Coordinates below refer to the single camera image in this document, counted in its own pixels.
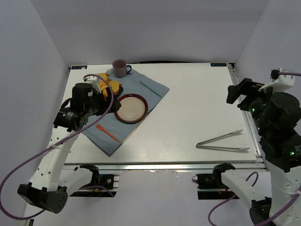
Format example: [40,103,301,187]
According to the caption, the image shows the metal tongs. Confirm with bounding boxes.
[195,129,250,152]

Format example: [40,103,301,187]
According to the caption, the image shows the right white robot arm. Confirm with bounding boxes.
[212,70,301,226]

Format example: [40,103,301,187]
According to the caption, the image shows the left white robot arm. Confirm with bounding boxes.
[17,74,121,214]

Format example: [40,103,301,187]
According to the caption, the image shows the black bread tray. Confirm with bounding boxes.
[103,86,123,99]

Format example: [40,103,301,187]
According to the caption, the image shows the round bread slice front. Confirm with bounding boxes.
[109,80,122,91]

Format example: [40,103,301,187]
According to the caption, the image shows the round bread slice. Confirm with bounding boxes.
[109,80,122,91]
[98,73,110,83]

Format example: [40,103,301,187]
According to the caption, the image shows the round bread slice rear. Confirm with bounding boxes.
[98,73,110,83]

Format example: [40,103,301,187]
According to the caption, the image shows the orange plastic fork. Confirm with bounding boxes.
[96,123,120,143]

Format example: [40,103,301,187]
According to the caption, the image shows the red rimmed plate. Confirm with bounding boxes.
[114,94,148,124]

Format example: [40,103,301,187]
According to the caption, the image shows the purple mug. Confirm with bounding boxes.
[112,59,132,78]

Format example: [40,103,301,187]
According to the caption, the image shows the teal plastic knife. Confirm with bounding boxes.
[139,81,162,98]

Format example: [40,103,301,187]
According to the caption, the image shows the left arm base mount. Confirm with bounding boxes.
[71,174,119,197]

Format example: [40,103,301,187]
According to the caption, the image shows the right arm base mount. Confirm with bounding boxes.
[191,174,234,200]

